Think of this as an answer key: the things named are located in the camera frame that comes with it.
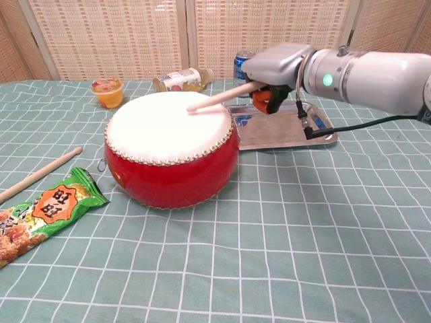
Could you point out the orange-tipped silver right hand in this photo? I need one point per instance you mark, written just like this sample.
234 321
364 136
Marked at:
276 64

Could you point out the wooden drumstick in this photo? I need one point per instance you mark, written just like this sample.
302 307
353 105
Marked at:
43 171
219 97

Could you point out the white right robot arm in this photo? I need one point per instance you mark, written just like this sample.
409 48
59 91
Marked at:
377 77

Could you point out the rectangular stainless steel tray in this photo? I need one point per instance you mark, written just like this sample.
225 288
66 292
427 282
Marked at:
286 131

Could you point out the red drum with white skin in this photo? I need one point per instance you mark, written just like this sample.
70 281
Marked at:
168 178

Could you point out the blue drink can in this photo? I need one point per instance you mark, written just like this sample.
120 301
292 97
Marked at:
239 72

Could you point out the bamboo folding screen panel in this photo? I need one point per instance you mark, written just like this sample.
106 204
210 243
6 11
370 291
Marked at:
421 33
387 27
269 27
13 57
111 40

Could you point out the metal screen hinge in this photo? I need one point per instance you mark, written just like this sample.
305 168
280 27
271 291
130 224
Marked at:
351 37

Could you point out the yellow drink plastic bottle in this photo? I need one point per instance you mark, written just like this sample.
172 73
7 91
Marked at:
178 80

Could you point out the orange fruit jelly cup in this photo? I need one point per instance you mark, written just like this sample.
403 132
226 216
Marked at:
107 96

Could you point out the green checked tablecloth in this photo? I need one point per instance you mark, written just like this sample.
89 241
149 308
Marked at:
269 252

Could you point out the green snack packet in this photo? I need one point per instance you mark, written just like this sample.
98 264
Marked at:
57 208

